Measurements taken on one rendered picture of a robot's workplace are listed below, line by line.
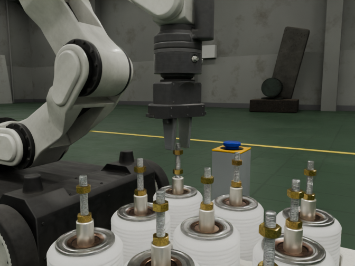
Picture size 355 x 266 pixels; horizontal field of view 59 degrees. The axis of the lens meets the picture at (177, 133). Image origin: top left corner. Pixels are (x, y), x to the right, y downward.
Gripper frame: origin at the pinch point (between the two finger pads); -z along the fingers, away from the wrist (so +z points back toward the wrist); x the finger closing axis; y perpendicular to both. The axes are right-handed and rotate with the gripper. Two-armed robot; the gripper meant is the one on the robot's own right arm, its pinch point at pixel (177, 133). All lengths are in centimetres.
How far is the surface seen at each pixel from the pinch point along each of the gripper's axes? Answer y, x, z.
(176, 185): 0.6, 0.8, -10.0
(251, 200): 12.7, -6.2, -11.4
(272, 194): -27, -79, -37
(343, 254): 26.0, -13.6, -18.6
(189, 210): 4.7, 1.1, -13.6
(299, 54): -301, -614, 86
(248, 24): -442, -624, 169
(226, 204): 10.9, -1.6, -11.4
